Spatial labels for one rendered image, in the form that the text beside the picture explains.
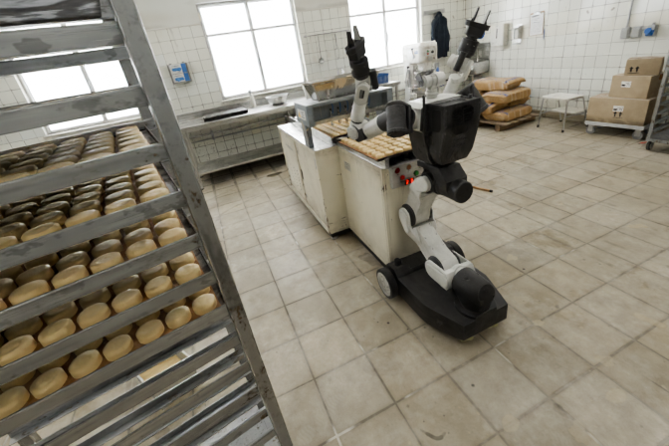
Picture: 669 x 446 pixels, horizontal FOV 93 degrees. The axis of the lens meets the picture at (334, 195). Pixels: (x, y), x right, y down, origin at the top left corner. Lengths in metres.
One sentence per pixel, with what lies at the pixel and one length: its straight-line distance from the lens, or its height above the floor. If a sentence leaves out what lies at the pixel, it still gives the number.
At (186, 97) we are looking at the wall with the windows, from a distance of 5.35.
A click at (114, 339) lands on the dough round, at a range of 0.83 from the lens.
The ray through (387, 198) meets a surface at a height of 0.63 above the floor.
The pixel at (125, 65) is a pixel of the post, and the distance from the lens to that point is 1.03.
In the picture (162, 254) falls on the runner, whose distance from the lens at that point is 0.67.
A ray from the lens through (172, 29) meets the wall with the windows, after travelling 5.37.
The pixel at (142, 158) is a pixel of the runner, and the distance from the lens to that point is 0.61.
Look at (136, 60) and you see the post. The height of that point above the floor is 1.55.
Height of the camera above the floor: 1.52
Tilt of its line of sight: 25 degrees down
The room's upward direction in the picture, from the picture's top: 9 degrees counter-clockwise
